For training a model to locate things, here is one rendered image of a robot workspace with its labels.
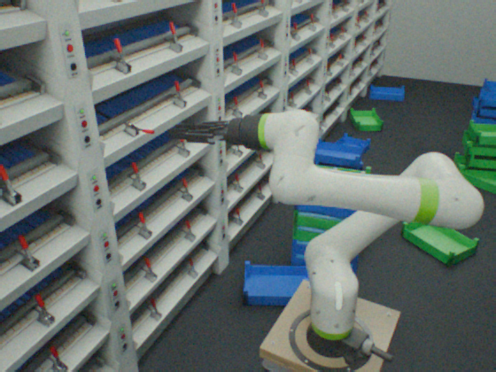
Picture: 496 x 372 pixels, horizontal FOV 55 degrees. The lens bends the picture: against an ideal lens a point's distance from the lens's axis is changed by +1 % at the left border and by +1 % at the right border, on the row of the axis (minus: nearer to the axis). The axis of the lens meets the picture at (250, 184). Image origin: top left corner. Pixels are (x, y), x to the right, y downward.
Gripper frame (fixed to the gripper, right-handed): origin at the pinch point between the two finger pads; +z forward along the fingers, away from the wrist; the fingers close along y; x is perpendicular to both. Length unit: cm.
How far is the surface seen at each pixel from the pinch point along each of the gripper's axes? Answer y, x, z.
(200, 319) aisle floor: 17, -89, 26
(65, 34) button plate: -21.1, 31.6, 10.3
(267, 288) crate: 45, -92, 8
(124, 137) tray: -3.5, -0.6, 18.6
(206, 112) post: 45, -9, 20
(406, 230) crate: 111, -96, -41
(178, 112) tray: 22.3, -1.7, 16.7
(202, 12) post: 45, 27, 14
